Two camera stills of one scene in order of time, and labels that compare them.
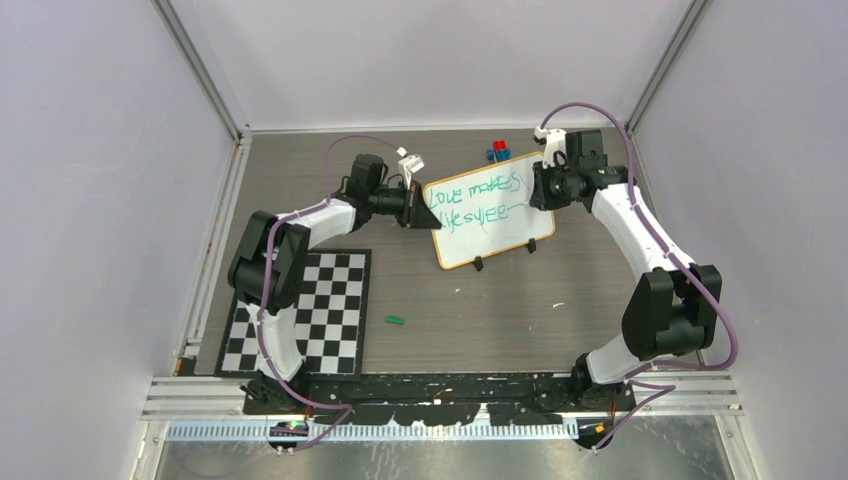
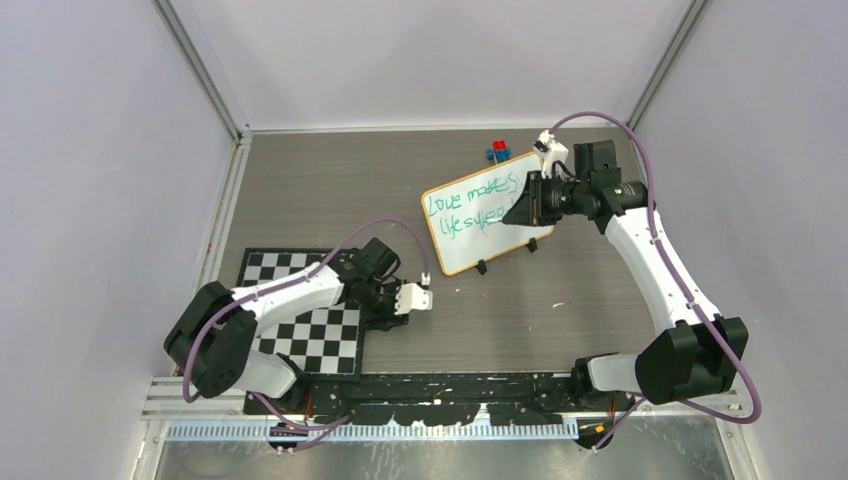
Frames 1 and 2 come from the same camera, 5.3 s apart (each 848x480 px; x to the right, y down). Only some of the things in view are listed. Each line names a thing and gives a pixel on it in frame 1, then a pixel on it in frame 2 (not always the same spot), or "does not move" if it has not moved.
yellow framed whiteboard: x=487 y=211 does not move
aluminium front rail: x=213 y=408 does not move
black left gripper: x=416 y=213 to x=388 y=319
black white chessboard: x=332 y=322 does not move
